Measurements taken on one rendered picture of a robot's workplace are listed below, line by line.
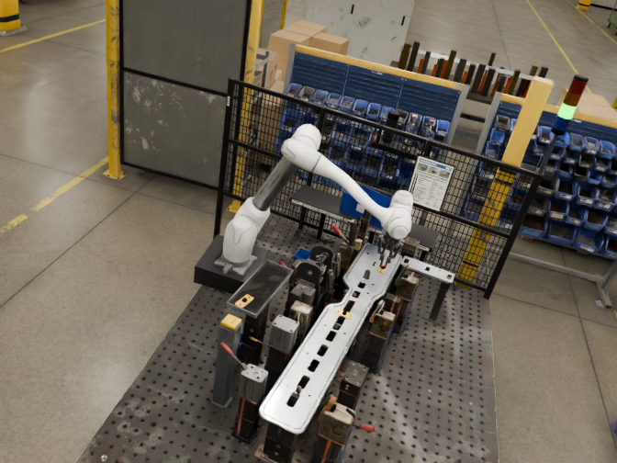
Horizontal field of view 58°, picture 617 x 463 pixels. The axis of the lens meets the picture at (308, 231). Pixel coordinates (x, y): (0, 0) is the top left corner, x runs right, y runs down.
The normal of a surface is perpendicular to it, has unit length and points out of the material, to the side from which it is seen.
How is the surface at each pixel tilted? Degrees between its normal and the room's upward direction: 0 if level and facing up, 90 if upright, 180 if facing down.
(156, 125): 90
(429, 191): 90
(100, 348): 0
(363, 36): 90
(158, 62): 92
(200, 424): 0
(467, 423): 0
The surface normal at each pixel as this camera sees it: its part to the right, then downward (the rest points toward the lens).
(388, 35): -0.24, 0.48
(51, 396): 0.17, -0.84
